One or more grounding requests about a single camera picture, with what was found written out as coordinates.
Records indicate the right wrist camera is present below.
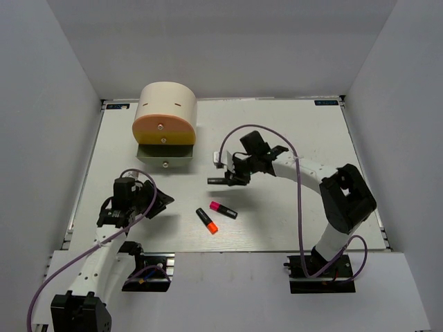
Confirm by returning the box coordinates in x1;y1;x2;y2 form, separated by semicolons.
213;151;234;172

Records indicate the orange top drawer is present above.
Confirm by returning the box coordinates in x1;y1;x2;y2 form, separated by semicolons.
132;114;194;132

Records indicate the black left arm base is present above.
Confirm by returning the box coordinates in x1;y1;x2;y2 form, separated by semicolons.
122;252;175;293

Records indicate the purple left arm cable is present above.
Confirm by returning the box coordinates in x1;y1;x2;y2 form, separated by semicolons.
26;168;171;332

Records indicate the cream round drawer cabinet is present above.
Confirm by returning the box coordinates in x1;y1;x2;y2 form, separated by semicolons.
134;82;197;137

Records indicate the orange cap black highlighter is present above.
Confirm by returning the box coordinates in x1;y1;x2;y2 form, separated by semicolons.
196;208;218;234

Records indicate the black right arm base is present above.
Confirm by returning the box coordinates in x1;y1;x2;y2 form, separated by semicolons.
283;255;356;294

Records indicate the pale green bottom drawer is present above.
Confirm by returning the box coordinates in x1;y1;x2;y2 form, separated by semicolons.
136;145;194;168

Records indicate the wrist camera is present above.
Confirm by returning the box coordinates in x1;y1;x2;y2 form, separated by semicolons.
213;151;234;172
120;170;139;181

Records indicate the green cap black highlighter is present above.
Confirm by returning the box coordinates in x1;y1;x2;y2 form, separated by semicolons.
207;178;228;185

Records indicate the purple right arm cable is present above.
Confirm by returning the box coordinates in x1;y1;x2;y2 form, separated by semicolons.
220;124;368;280

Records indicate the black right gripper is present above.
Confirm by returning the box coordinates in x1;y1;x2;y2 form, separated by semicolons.
226;154;260;186

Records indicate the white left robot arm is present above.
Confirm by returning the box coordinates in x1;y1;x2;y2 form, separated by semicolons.
51;177;174;331

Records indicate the blue left corner sticker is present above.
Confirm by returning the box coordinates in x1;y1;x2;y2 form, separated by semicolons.
106;103;130;110

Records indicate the yellow drawer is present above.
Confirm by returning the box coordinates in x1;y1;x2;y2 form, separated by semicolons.
134;131;196;145

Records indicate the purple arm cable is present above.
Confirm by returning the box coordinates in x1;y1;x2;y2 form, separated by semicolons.
26;168;171;332
220;124;368;280

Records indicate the pink cap black highlighter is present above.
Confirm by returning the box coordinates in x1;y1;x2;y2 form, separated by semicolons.
209;201;238;219

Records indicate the blue corner sticker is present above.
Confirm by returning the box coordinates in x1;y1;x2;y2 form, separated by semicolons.
314;100;339;106
106;103;130;110

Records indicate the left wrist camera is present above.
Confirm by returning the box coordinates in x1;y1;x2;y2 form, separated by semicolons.
120;170;139;181

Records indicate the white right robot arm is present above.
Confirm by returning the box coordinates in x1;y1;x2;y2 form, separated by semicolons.
213;125;377;278

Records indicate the blue right corner sticker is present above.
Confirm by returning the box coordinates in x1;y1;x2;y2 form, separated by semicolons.
314;100;339;106

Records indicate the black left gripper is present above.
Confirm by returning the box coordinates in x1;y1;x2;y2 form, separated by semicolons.
130;179;175;219

